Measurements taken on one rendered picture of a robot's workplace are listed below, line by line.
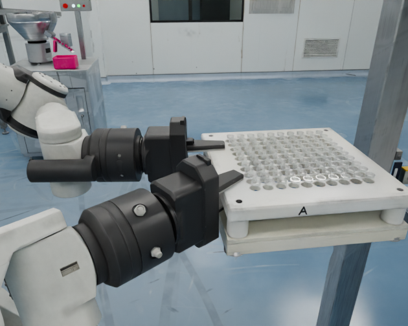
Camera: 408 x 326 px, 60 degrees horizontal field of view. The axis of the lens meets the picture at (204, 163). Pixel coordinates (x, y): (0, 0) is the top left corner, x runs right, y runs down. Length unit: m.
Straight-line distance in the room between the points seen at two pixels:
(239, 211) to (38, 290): 0.22
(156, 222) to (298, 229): 0.19
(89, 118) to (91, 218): 2.61
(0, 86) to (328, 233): 0.65
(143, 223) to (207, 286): 1.47
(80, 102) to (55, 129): 2.37
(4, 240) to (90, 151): 0.27
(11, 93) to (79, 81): 2.09
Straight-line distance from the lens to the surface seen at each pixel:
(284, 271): 1.94
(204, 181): 0.40
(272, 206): 0.43
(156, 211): 0.37
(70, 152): 0.57
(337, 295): 0.98
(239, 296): 1.79
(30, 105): 0.82
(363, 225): 0.51
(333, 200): 0.46
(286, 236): 0.46
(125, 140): 0.55
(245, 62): 5.81
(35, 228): 0.34
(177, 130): 0.53
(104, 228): 0.36
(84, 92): 2.90
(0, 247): 0.32
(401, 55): 0.73
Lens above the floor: 1.31
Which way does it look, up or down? 27 degrees down
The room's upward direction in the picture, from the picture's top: straight up
